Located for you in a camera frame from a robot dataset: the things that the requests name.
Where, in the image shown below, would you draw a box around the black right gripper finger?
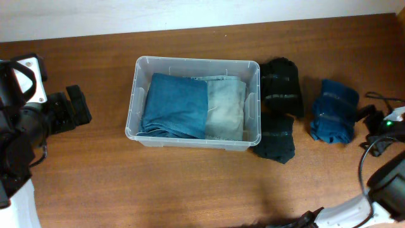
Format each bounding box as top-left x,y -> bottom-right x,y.
359,139 -> 394,157
356,104 -> 377,122

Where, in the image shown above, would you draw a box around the blue taped shirt bundle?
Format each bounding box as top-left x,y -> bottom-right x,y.
310,79 -> 359,144

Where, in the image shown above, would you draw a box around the dark blue jeans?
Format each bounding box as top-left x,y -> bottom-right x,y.
137,73 -> 208,139

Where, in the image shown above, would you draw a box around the light blue jeans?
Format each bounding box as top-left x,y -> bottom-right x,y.
197,75 -> 246,141

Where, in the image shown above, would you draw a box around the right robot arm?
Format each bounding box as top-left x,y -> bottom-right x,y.
294,105 -> 404,228

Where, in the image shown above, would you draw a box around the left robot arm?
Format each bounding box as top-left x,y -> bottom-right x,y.
1,53 -> 92,227

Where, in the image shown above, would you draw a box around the black taped shirt bundle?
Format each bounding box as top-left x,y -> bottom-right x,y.
260,57 -> 305,118

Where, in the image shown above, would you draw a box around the black taped cloth bundle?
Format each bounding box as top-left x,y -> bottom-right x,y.
253,113 -> 295,164

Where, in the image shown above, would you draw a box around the clear plastic storage bin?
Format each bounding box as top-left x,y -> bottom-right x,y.
125,56 -> 261,151

